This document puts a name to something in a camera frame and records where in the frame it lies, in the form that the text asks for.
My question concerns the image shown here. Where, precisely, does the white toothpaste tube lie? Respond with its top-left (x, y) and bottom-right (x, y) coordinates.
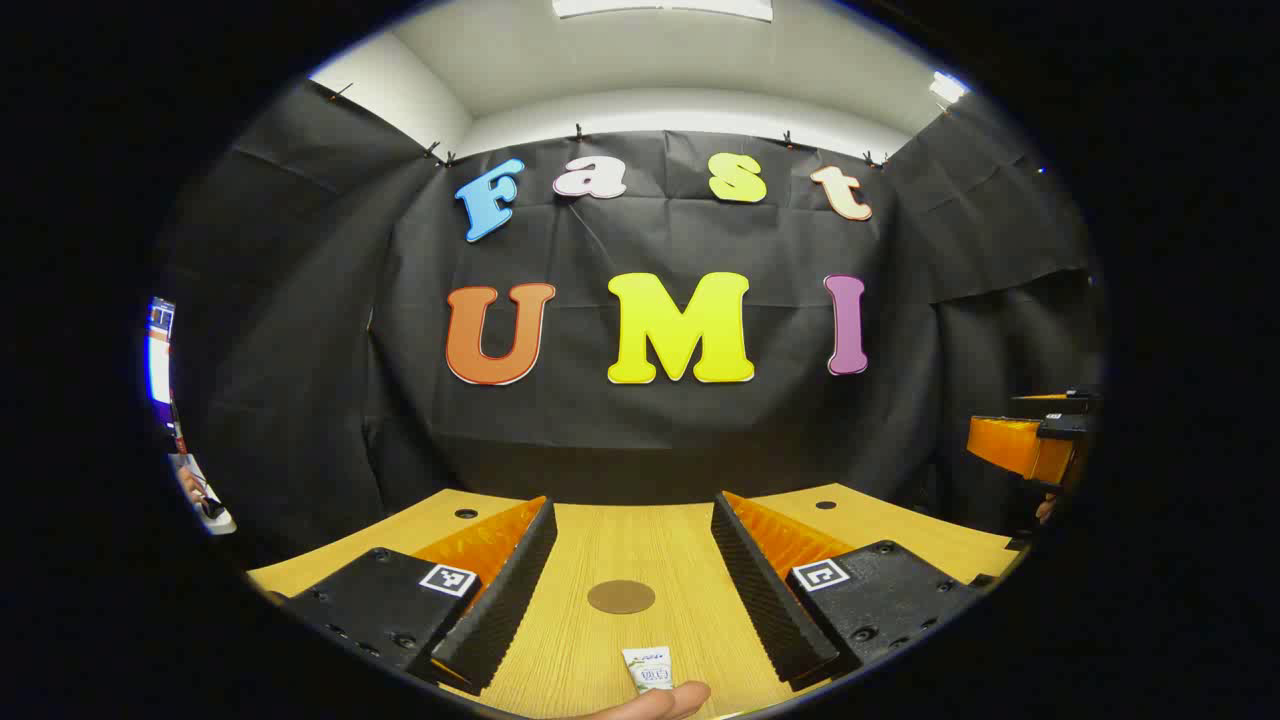
top-left (622, 646), bottom-right (675, 695)

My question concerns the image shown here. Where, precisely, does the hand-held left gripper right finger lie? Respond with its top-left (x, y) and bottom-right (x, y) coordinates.
top-left (711, 490), bottom-right (986, 693)

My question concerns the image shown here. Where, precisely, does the wooden desktop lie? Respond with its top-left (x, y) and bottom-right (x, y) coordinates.
top-left (247, 483), bottom-right (1021, 720)

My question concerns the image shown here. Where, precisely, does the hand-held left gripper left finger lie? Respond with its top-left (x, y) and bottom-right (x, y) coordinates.
top-left (283, 495), bottom-right (558, 698)

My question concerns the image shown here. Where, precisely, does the brown round coaster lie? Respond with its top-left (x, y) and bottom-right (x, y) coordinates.
top-left (587, 580), bottom-right (656, 615)

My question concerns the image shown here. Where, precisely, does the black backdrop cloth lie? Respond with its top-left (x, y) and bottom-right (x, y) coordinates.
top-left (165, 80), bottom-right (1106, 561)

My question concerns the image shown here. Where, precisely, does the long ceiling light panel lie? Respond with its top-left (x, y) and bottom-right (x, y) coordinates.
top-left (552, 0), bottom-right (774, 23)

